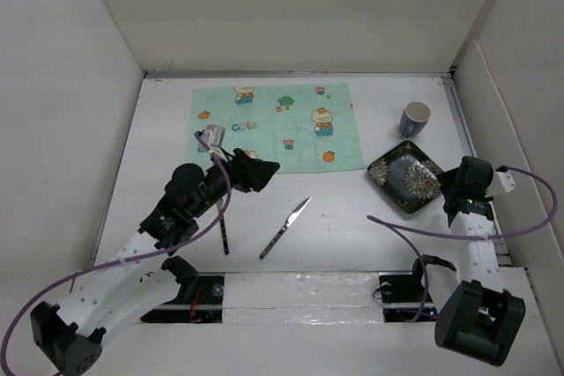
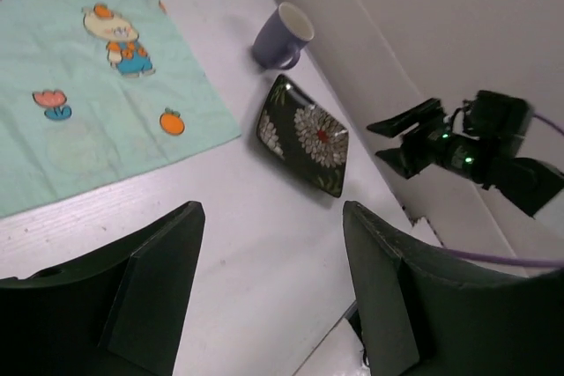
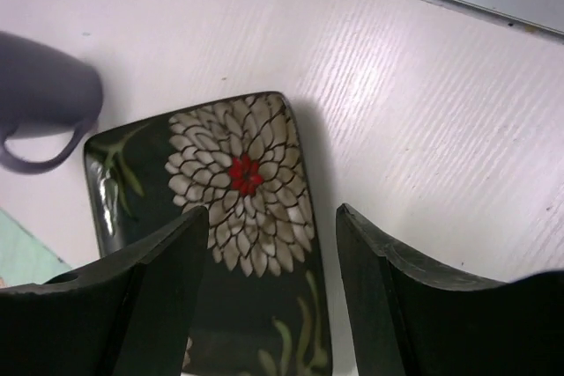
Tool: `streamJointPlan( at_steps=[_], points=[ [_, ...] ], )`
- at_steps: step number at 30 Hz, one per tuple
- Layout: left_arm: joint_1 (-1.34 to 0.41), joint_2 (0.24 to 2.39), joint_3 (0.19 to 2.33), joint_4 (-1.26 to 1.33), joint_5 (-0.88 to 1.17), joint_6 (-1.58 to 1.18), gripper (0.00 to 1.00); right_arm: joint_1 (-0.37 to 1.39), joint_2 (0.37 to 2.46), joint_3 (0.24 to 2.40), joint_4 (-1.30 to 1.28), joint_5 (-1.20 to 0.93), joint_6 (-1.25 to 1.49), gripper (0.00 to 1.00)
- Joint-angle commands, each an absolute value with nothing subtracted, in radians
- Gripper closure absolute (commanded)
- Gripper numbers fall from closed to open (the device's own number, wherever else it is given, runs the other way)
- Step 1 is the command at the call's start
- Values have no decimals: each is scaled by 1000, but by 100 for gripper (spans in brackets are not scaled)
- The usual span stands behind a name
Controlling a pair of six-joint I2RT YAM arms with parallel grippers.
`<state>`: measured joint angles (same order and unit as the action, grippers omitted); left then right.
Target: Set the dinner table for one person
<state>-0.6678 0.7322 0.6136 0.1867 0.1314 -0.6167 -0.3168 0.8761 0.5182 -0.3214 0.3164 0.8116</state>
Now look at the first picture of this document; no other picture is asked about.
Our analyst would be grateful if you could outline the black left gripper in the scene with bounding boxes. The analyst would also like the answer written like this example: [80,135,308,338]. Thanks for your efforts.
[189,147,278,218]

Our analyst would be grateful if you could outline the black floral rectangular plate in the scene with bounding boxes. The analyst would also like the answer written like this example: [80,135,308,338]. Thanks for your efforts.
[367,140,443,214]

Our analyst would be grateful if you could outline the green cartoon print cloth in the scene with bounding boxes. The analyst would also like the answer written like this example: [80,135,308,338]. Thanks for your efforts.
[186,83,364,173]

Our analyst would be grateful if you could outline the purple cup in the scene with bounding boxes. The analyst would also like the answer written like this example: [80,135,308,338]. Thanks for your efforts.
[398,101,431,138]

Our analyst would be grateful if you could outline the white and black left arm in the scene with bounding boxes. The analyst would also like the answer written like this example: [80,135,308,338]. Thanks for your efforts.
[30,149,280,375]

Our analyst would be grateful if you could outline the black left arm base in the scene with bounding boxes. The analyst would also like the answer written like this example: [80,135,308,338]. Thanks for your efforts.
[140,273,225,324]

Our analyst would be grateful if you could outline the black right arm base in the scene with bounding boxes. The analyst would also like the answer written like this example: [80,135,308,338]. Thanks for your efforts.
[372,259,439,322]

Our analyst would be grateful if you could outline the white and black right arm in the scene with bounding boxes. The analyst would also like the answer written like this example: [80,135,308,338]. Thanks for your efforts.
[407,156,526,366]

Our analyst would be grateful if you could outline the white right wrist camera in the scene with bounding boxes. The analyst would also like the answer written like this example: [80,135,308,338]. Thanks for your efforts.
[486,166,516,197]

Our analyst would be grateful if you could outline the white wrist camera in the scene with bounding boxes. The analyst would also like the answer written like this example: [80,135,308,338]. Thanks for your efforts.
[486,166,516,197]
[195,125,226,160]

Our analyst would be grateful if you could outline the silver fork with patterned handle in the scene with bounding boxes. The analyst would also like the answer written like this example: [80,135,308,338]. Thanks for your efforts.
[217,199,230,255]

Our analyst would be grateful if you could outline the knife with patterned handle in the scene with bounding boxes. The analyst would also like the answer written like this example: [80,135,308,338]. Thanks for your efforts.
[259,196,312,260]

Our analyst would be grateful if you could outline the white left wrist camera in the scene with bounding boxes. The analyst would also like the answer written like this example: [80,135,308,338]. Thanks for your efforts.
[195,125,226,160]

